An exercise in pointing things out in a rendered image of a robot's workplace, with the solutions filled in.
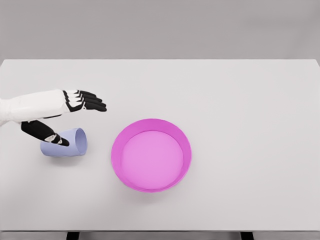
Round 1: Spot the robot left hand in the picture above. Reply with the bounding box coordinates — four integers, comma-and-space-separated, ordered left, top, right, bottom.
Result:
12, 88, 108, 148

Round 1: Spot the lavender plastic cup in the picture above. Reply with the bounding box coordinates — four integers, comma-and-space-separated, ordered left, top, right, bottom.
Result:
40, 127, 88, 158

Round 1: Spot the pink round plate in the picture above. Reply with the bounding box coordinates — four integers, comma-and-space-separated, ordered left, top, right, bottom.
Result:
110, 118, 193, 194

